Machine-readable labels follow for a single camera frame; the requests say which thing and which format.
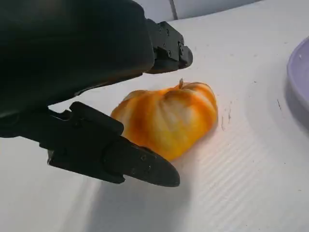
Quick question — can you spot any orange and white bread roll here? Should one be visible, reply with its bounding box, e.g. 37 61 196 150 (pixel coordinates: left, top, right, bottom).
110 77 219 161

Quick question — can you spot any lilac plate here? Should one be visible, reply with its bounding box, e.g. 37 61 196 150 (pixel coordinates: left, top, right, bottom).
286 36 309 116

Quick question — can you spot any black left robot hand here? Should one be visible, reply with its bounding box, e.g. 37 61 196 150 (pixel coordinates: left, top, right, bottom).
0 0 194 188

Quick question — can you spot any grey partition panel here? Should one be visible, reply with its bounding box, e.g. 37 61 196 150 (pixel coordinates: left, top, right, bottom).
141 0 176 23
172 0 264 20

